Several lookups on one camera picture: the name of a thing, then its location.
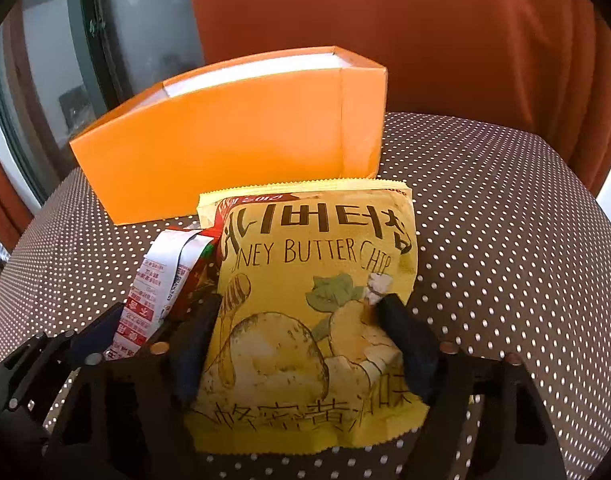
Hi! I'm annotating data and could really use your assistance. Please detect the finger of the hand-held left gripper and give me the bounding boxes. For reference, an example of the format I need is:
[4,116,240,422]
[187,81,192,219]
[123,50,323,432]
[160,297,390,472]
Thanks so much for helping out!
[0,302,127,428]

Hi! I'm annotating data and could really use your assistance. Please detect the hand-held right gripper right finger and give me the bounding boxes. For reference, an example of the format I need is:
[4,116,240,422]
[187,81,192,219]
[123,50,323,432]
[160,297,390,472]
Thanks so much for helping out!
[377,294,567,480]

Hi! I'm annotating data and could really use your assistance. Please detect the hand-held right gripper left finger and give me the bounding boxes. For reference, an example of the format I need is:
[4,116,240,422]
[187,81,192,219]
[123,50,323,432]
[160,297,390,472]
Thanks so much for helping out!
[45,292,223,480]

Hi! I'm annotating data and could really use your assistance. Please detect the red and white snack packet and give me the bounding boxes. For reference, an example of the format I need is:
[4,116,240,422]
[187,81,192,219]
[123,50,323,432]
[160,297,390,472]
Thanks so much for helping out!
[105,225,223,363]

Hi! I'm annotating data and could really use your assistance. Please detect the yellow chip bag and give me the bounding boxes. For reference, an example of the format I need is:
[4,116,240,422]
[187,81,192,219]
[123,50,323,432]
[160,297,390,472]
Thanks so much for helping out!
[185,177,431,456]

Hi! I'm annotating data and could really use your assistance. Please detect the orange cardboard box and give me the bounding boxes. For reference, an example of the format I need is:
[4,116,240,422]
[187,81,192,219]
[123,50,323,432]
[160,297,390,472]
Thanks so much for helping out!
[69,46,389,226]

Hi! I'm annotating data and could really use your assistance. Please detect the brown polka dot cloth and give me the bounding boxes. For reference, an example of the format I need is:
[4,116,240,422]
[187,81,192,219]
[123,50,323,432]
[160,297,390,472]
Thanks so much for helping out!
[0,111,611,480]

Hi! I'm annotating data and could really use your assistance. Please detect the orange curtain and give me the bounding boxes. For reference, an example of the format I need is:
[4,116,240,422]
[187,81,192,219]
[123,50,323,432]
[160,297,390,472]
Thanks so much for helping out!
[0,125,36,256]
[185,0,611,196]

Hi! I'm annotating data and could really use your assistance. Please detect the window with dark frame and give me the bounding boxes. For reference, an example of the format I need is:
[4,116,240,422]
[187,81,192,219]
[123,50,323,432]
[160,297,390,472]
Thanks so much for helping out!
[0,0,206,211]

